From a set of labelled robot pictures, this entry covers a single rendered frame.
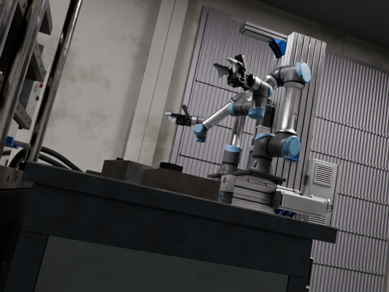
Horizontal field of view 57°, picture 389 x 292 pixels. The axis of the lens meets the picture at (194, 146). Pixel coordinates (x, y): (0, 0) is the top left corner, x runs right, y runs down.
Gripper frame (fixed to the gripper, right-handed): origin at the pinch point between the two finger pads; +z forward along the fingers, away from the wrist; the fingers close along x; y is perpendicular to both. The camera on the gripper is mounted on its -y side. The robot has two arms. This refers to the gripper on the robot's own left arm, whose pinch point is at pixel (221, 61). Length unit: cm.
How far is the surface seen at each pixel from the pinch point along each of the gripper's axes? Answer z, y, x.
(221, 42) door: -167, -161, 173
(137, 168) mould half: 27, 56, 14
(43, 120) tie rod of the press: 48, 30, 74
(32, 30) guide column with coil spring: 78, 24, 5
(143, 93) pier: -92, -73, 211
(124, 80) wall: -77, -89, 232
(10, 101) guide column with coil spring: 79, 47, 8
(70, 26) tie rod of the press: 47, -21, 67
